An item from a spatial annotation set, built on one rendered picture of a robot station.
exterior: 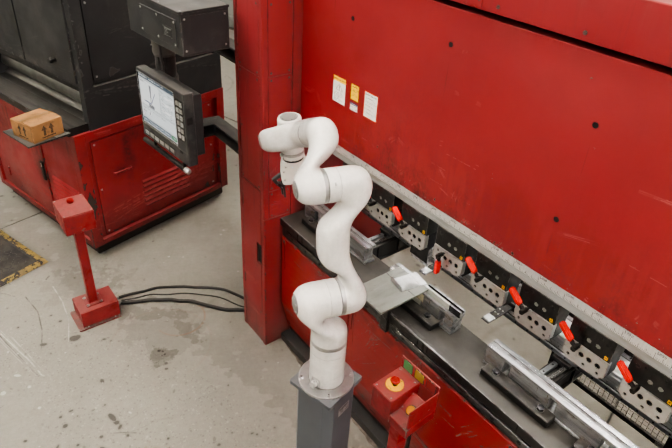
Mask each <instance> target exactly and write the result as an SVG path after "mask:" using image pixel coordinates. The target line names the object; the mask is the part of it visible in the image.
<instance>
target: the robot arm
mask: <svg viewBox="0 0 672 448"><path fill-rule="evenodd" d="M277 124H278V125H277V126H276V127H272V128H268V129H264V130H262V131H261V132H260V134H259V136H258V141H259V145H260V147H261V148H262V149H263V150H264V151H266V152H281V153H280V157H281V162H280V173H278V174H277V175H275V176H274V177H273V178H272V181H273V182H274V183H275V184H276V185H277V186H278V187H280V188H281V193H282V195H284V197H286V190H285V185H291V184H292V189H293V194H294V196H295V198H296V199H297V200H298V201H299V202H300V203H302V204H305V205H320V204H327V203H334V202H336V204H335V205H334V206H333V207H332V208H331V209H330V210H329V211H328V212H327V213H326V214H325V215H324V216H323V217H322V218H321V219H320V221H319V222H318V225H317V229H316V250H317V255H318V258H319V260H320V262H321V263H322V264H323V265H324V266H325V267H326V268H327V269H328V270H330V271H332V272H334V273H336V274H338V275H337V277H334V278H329V279H323V280H318V281H313V282H308V283H305V284H302V285H300V286H299V287H297V288H296V290H295V291H294V293H293V296H292V306H293V309H294V312H295V314H296V315H297V317H298V318H299V320H300V321H301V322H302V323H303V324H305V325H306V326H307V327H309V328H310V329H311V339H310V359H309V360H308V361H306V362H305V363H304V364H303V365H302V367H301V369H300V371H299V383H300V386H301V388H302V389H303V390H304V392H305V393H307V394H308V395H309V396H311V397H313V398H315V399H319V400H325V401H329V400H336V399H339V398H341V397H343V396H345V395H346V394H347V393H348V392H349V391H350V390H351V388H352V386H353V383H354V374H353V371H352V369H351V367H350V366H349V365H348V364H347V363H346V362H345V358H346V347H347V335H348V330H347V325H346V323H345V321H344V320H343V319H342V318H340V317H338V316H342V315H347V314H351V313H355V312H357V311H359V310H360V309H362V308H363V306H364V305H365V303H366V299H367V293H366V289H365V286H364V285H363V283H362V281H361V279H360V277H359V276H358V274H357V272H356V271H355V269H354V267H353V264H352V262H351V258H350V228H351V225H352V223H353V221H354V219H355V218H356V216H357V215H358V214H359V213H360V212H361V210H362V209H363V208H364V207H365V205H366V204H367V203H368V201H369V199H370V196H371V193H372V187H373V185H372V179H371V176H370V174H369V173H368V172H367V171H366V170H365V169H364V168H363V167H361V166H356V165H347V166H337V167H329V168H320V165H321V164H323V163H324V162H325V161H326V160H327V159H328V158H329V157H330V156H331V155H332V154H333V153H334V151H335V150H336V148H337V146H338V142H339V135H338V131H337V128H336V126H335V124H334V123H333V122H332V121H331V120H330V119H328V118H326V117H314V118H308V119H303V120H302V117H301V115H300V114H298V113H296V112H285V113H282V114H280V115H279V116H278V118H277ZM304 147H308V153H307V156H305V152H304ZM280 177H281V178H282V180H281V182H279V181H277V180H278V179H279V178H280Z"/></svg>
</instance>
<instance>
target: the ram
mask: <svg viewBox="0 0 672 448"><path fill-rule="evenodd" d="M334 75H336V76H338V77H340V78H342V79H344V80H346V88H345V103H344V105H342V104H340V103H338V102H336V101H335V100H333V81H334ZM351 84H354V85H356V86H358V87H359V95H358V102H356V101H354V100H352V99H350V98H351ZM365 90H366V91H367V92H369V93H371V94H373V95H375V96H377V97H378V107H377V117H376V123H375V122H373V121H371V120H369V119H368V118H366V117H364V116H363V107H364V95H365ZM350 102H352V103H354V104H356V105H358V107H357V113H356V112H354V111H353V110H351V109H350ZM300 115H301V117H302V120H303V119H308V118H314V117H326V118H328V119H330V120H331V121H332V122H333V123H334V124H335V126H336V128H337V131H338V135H339V142H338V146H340V147H341V148H343V149H345V150H346V151H348V152H349V153H351V154H352V155H354V156H356V157H357V158H359V159H360V160H362V161H363V162H365V163H366V164H368V165H370V166H371V167H373V168H374V169H376V170H377V171H379V172H380V173H382V174H384V175H385V176H387V177H388V178H390V179H391V180H393V181H394V182H396V183H398V184H399V185H401V186H402V187H404V188H405V189H407V190H408V191H410V192H412V193H413V194H415V195H416V196H418V197H419V198H421V199H423V200H424V201H426V202H427V203H429V204H430V205H432V206H433V207H435V208H437V209H438V210H440V211H441V212H443V213H444V214H446V215H447V216H449V217H451V218H452V219H454V220H455V221H457V222H458V223H460V224H461V225H463V226H465V227H466V228H468V229H469V230H471V231H472V232H474V233H476V234H477V235H479V236H480V237H482V238H483V239H485V240H486V241H488V242H490V243H491V244H493V245H494V246H496V247H497V248H499V249H500V250H502V251H504V252H505V253H507V254H508V255H510V256H511V257H513V258H514V259H516V260H518V261H519V262H521V263H522V264H524V265H525V266H527V267H528V268H530V269H532V270H533V271H535V272H536V273H538V274H539V275H541V276H543V277H544V278H546V279H547V280H549V281H550V282H552V283H553V284H555V285H557V286H558V287H560V288H561V289H563V290H564V291H566V292H567V293H569V294H571V295H572V296H574V297H575V298H577V299H578V300H580V301H581V302H583V303H585V304H586V305H588V306H589V307H591V308H592V309H594V310H596V311H597V312H599V313H600V314H602V315H603V316H605V317H606V318H608V319H610V320H611V321H613V322H614V323H616V324H617V325H619V326H620V327H622V328H624V329H625V330H627V331H628V332H630V333H631V334H633V335H634V336H636V337H638V338H639V339H641V340H642V341H644V342H645V343H647V344H648V345H650V346H652V347H653V348H655V349H656V350H658V351H659V352H661V353H663V354H664V355H666V356H667V357H669V358H670V359H672V68H669V67H666V66H663V65H660V64H656V63H653V62H650V61H647V60H643V59H640V58H637V57H634V56H630V55H627V54H624V53H621V52H617V51H614V50H611V49H607V48H604V47H601V46H598V45H594V44H591V43H588V42H585V41H581V40H578V39H575V38H572V37H568V36H565V35H562V34H559V33H555V32H552V31H549V30H546V29H542V28H539V27H536V26H533V25H529V24H526V23H523V22H519V21H516V20H513V19H510V18H506V17H503V16H500V15H497V14H493V13H490V12H487V11H484V10H480V9H477V8H475V7H471V6H467V5H464V4H461V3H457V2H454V1H451V0H303V30H302V71H301V112H300ZM366 171H367V170H366ZM367 172H368V171H367ZM368 173H369V174H370V176H371V179H372V181H374V182H375V183H377V184H378V185H380V186H381V187H383V188H384V189H386V190H387V191H389V192H390V193H392V194H393V195H395V196H396V197H398V198H399V199H401V200H402V201H404V202H406V203H407V204H409V205H410V206H412V207H413V208H415V209H416V210H418V211H419V212H421V213H422V214H424V215H425V216H427V217H428V218H430V219H431V220H433V221H434V222H436V223H437V224H439V225H440V226H442V227H443V228H445V229H446V230H448V231H449V232H451V233H452V234H454V235H455V236H457V237H458V238H460V239H461V240H463V241H464V242H466V243H467V244H469V245H470V246H472V247H473V248H475V249H476V250H478V251H479V252H481V253H482V254H484V255H485V256H487V257H488V258H490V259H491V260H493V261H494V262H496V263H497V264H499V265H500V266H502V267H503V268H505V269H506V270H508V271H509V272H511V273H512V274H514V275H515V276H517V277H518V278H520V279H521V280H523V281H524V282H526V283H527V284H529V285H530V286H532V287H533V288H535V289H536V290H538V291H539V292H541V293H542V294H544V295H545V296H547V297H548V298H550V299H551V300H553V301H554V302H556V303H557V304H559V305H560V306H562V307H563V308H565V309H566V310H568V311H569V312H571V313H572V314H574V315H576V316H577V317H579V318H580V319H582V320H583V321H585V322H586V323H588V324H589V325H591V326H592V327H594V328H595V329H597V330H598V331H600V332H601V333H603V334H604V335H606V336H607V337H609V338H610V339H612V340H613V341H615V342H616V343H618V344H619V345H621V346H622V347H624V348H625V349H627V350H628V351H630V352H631V353H633V354H634V355H636V356H637V357H639V358H640V359H642V360H643V361H645V362H646V363H648V364H649V365H651V366H652V367H654V368H655V369H657V370H658V371H660V372H661V373H663V374H664V375H666V376H667V377H669V378H670V379H672V370H671V369H669V368H668V367H666V366H665V365H663V364H662V363H660V362H659V361H657V360H656V359H654V358H653V357H651V356H649V355H648V354H646V353H645V352H643V351H642V350H640V349H639V348H637V347H636V346H634V345H633V344H631V343H630V342H628V341H627V340H625V339H623V338H622V337H620V336H619V335H617V334H616V333H614V332H613V331H611V330H610V329H608V328H607V327H605V326H604V325H602V324H601V323H599V322H597V321H596V320H594V319H593V318H591V317H590V316H588V315H587V314H585V313H584V312H582V311H581V310H579V309H578V308H576V307H575V306H573V305H571V304H570V303H568V302H567V301H565V300H564V299H562V298H561V297H559V296H558V295H556V294H555V293H553V292H552V291H550V290H549V289H547V288H545V287H544V286H542V285H541V284H539V283H538V282H536V281H535V280H533V279H532V278H530V277H529V276H527V275H526V274H524V273H523V272H521V271H519V270H518V269H516V268H515V267H513V266H512V265H510V264H509V263H507V262H506V261H504V260H503V259H501V258H500V257H498V256H497V255H495V254H493V253H492V252H490V251H489V250H487V249H486V248H484V247H483V246H481V245H480V244H478V243H477V242H475V241H474V240H472V239H471V238H469V237H467V236H466V235H464V234H463V233H461V232H460V231H458V230H457V229H455V228H454V227H452V226H451V225H449V224H448V223H446V222H445V221H443V220H441V219H440V218H438V217H437V216H435V215H434V214H432V213H431V212H429V211H428V210H426V209H425V208H423V207H422V206H420V205H419V204H417V203H415V202H414V201H412V200H411V199H409V198H408V197H406V196H405V195H403V194H402V193H400V192H399V191H397V190H396V189H394V188H393V187H391V186H389V185H388V184H386V183H385V182H383V181H382V180H380V179H379V178H377V177H376V176H374V175H373V174H371V173H370V172H368Z"/></svg>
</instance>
